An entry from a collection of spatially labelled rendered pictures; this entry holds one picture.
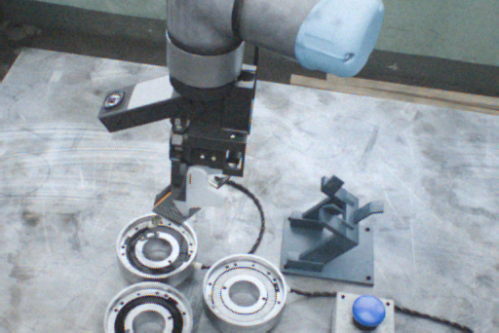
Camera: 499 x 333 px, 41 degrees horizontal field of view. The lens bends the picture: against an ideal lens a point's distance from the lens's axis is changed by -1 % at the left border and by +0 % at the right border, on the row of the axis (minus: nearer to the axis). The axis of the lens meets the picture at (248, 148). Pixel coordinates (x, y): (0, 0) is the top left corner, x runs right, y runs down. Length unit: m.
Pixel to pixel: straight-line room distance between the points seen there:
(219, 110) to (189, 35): 0.11
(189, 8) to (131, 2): 1.98
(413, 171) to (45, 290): 0.58
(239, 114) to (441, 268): 0.42
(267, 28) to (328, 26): 0.05
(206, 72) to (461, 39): 1.97
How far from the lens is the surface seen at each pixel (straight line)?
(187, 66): 0.64
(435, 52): 2.57
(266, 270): 0.89
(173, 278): 0.87
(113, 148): 1.07
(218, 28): 0.60
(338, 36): 0.54
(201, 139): 0.70
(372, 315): 0.82
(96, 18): 2.66
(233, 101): 0.68
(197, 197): 0.77
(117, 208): 0.99
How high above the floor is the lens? 1.55
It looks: 44 degrees down
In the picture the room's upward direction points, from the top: 6 degrees clockwise
